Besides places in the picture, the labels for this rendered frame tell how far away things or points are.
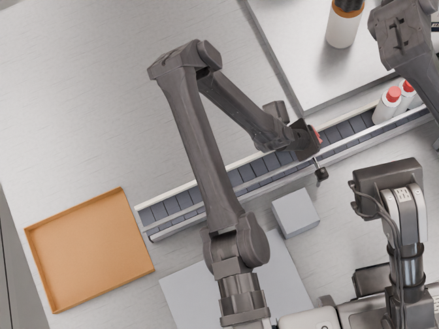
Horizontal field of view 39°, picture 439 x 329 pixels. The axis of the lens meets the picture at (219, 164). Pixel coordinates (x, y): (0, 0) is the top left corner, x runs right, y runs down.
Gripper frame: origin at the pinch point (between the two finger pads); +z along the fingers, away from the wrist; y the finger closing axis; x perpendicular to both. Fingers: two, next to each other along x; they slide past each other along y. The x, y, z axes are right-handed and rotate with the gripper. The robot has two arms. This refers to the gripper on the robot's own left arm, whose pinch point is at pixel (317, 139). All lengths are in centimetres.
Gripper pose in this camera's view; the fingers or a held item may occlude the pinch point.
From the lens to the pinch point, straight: 174.8
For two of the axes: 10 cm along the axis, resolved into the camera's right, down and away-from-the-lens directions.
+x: -6.8, 4.6, 5.7
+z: 6.2, -0.4, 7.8
